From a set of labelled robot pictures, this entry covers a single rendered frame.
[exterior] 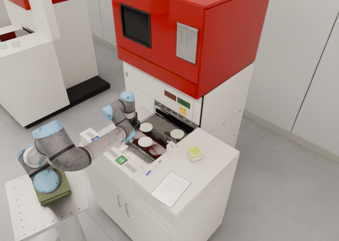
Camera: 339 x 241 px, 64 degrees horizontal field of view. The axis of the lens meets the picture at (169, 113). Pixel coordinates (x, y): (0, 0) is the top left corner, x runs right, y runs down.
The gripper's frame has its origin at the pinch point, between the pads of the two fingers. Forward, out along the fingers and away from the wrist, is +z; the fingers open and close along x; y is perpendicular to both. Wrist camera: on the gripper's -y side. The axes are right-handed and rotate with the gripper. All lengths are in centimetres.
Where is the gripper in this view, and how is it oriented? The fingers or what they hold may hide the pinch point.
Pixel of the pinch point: (129, 141)
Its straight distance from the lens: 172.9
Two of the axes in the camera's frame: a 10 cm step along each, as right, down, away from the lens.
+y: 5.6, -5.2, 6.5
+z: -0.1, 7.7, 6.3
